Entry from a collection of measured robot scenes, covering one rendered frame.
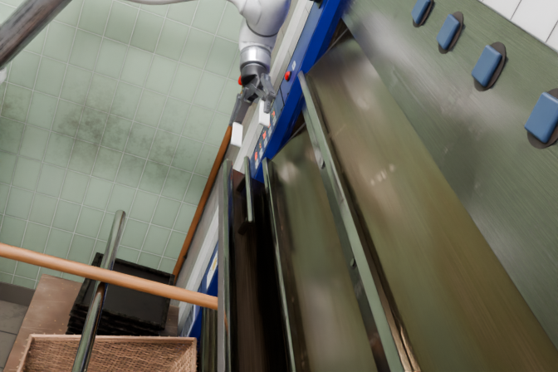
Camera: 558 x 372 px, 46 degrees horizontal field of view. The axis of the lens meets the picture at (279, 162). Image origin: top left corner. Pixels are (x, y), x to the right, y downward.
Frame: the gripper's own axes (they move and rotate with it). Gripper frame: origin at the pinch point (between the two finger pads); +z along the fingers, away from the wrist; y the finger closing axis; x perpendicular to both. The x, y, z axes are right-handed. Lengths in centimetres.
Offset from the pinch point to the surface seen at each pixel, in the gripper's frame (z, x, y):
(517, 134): 53, 21, -93
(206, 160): -41, -33, 89
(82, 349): 63, 33, 5
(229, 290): 53, 16, -24
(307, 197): 28.1, -1.4, -24.6
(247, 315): 57, 12, -24
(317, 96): 5.1, 0.8, -30.3
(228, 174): 14.3, 4.9, 0.8
